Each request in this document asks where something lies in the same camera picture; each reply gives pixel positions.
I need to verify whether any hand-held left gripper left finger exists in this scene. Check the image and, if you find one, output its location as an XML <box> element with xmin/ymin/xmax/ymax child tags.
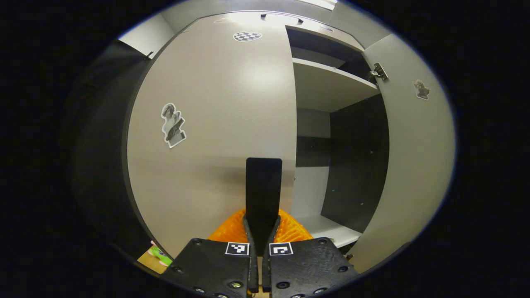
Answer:
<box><xmin>159</xmin><ymin>209</ymin><xmax>259</xmax><ymax>298</ymax></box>

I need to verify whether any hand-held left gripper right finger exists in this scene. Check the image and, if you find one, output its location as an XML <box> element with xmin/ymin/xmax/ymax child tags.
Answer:
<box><xmin>262</xmin><ymin>209</ymin><xmax>361</xmax><ymax>298</ymax></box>

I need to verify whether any grey shoe cabinet door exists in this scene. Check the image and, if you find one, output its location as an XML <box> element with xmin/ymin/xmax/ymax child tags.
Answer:
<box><xmin>348</xmin><ymin>33</ymin><xmax>456</xmax><ymax>274</ymax></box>
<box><xmin>126</xmin><ymin>17</ymin><xmax>298</xmax><ymax>259</ymax></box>

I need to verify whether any grey double-door shoe cabinet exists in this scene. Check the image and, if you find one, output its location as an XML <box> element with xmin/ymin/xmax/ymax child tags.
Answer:
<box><xmin>122</xmin><ymin>10</ymin><xmax>390</xmax><ymax>259</ymax></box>

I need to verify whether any pink green small toy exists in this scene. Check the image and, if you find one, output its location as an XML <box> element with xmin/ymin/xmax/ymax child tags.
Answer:
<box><xmin>149</xmin><ymin>241</ymin><xmax>173</xmax><ymax>267</ymax></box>

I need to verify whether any large ceiling light panel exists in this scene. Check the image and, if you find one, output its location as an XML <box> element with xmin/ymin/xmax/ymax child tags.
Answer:
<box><xmin>298</xmin><ymin>0</ymin><xmax>338</xmax><ymax>11</ymax></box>

